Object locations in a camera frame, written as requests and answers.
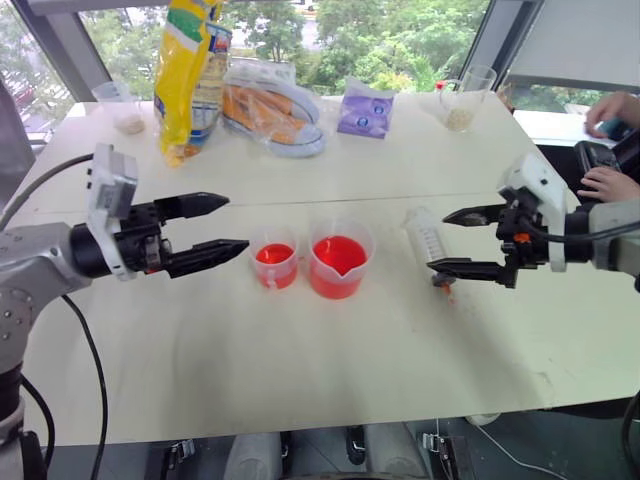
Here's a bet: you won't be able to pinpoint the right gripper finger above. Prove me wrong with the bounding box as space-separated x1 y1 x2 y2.
441 202 508 230
426 257 517 290

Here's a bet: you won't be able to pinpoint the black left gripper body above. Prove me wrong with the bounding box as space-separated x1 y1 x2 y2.
114 198 175 276

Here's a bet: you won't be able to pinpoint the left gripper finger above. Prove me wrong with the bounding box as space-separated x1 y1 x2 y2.
153 191 232 222
163 238 251 280

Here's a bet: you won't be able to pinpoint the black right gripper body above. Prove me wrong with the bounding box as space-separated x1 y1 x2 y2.
494 186 550 290

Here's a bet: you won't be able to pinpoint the clear plastic syringe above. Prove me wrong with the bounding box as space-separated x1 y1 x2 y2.
404 206 459 305

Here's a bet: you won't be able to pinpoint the small beaker red liquid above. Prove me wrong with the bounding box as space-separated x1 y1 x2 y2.
248 225 306 291

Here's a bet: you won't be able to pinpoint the clear cup with white grains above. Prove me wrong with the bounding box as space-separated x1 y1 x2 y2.
91 80 147 136

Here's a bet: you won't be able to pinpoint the large beaker red liquid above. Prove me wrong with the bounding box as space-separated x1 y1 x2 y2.
307 217 376 301

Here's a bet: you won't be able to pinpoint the person's bare hand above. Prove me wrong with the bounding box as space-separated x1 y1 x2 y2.
576 166 640 204
584 90 640 139

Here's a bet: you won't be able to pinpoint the white side table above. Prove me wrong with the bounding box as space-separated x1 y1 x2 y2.
513 107 640 150

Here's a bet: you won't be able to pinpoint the clear bag orange snacks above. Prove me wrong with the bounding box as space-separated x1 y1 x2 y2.
221 83 328 160

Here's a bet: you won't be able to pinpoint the black handheld controller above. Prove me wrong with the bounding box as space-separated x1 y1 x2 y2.
573 139 624 176

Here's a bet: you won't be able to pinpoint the yellow snack bag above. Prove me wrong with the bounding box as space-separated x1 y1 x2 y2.
153 0 234 169

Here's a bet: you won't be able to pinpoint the teal small object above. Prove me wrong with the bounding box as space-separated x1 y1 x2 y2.
596 118 629 142

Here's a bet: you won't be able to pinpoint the purple white packet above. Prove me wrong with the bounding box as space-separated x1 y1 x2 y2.
336 76 397 141

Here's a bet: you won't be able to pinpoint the dark grey panel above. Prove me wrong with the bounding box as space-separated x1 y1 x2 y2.
0 78 37 204

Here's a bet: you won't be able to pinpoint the grey rounded robot leg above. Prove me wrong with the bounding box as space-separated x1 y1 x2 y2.
363 423 432 480
223 431 285 480

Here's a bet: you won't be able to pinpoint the white roller blind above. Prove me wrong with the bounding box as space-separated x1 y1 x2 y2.
508 0 640 92

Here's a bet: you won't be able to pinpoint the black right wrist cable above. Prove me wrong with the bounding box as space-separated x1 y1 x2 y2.
519 217 640 247

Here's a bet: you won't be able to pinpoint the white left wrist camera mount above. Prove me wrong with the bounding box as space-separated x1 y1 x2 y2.
84 143 139 282

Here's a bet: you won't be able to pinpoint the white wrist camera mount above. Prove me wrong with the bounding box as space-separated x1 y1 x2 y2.
498 152 570 274
84 143 139 282

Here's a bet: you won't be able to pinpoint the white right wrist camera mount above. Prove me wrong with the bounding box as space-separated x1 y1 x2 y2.
498 152 570 274

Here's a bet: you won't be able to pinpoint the clear handled cup with grains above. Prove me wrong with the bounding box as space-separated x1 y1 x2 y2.
438 63 498 134

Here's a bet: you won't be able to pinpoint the grey left wrist cable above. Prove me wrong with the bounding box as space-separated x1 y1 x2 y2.
0 152 96 229

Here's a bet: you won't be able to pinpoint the long black left arm cable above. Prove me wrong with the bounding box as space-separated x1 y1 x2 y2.
60 293 110 480

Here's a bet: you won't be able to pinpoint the grey window frame post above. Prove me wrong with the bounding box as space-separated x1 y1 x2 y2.
461 0 547 92
10 0 112 105

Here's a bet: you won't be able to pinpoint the thin white floor cable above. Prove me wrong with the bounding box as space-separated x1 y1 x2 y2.
468 423 572 480

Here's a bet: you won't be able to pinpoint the short black left arm cable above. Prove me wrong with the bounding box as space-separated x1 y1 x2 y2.
19 374 56 469

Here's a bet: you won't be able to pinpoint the black right arm cable loop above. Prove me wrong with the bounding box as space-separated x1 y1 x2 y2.
621 392 640 472

